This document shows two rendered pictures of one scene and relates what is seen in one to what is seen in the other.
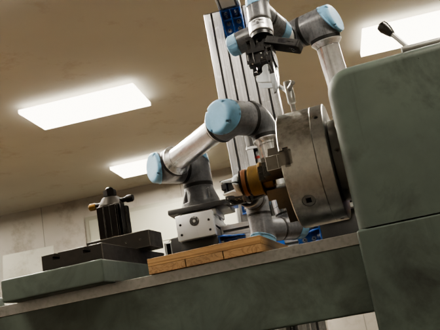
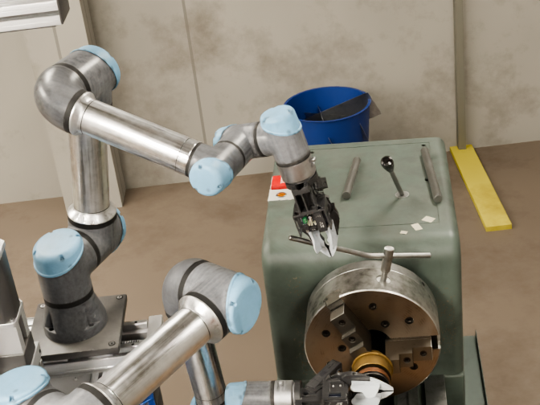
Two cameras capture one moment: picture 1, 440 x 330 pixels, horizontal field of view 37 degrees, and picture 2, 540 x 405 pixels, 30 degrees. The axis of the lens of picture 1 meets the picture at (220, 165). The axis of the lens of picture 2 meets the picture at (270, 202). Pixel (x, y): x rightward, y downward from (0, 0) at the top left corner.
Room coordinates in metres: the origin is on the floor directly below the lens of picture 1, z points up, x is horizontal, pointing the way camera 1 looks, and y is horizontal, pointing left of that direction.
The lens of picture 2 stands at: (2.14, 1.65, 2.51)
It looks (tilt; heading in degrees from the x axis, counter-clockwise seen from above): 28 degrees down; 263
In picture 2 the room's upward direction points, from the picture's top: 7 degrees counter-clockwise
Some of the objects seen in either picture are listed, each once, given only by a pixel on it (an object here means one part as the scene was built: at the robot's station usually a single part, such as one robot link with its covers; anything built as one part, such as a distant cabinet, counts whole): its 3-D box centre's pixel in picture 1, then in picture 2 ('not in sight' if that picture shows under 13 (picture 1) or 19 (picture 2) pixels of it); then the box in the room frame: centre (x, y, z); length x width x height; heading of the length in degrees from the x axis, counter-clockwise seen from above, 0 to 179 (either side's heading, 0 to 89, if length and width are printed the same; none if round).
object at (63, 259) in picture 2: not in sight; (63, 263); (2.40, -0.40, 1.33); 0.13 x 0.12 x 0.14; 56
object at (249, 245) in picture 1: (224, 259); not in sight; (1.79, 0.03, 0.89); 0.36 x 0.30 x 0.04; 165
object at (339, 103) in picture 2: not in sight; (335, 146); (1.24, -2.88, 0.28); 0.49 x 0.45 x 0.57; 175
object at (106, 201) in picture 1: (110, 202); not in sight; (1.96, 0.35, 1.14); 0.08 x 0.08 x 0.03
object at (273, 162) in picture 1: (275, 166); (411, 350); (1.65, -0.14, 1.08); 0.12 x 0.11 x 0.05; 165
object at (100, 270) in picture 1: (99, 283); not in sight; (1.93, 0.41, 0.90); 0.53 x 0.30 x 0.06; 165
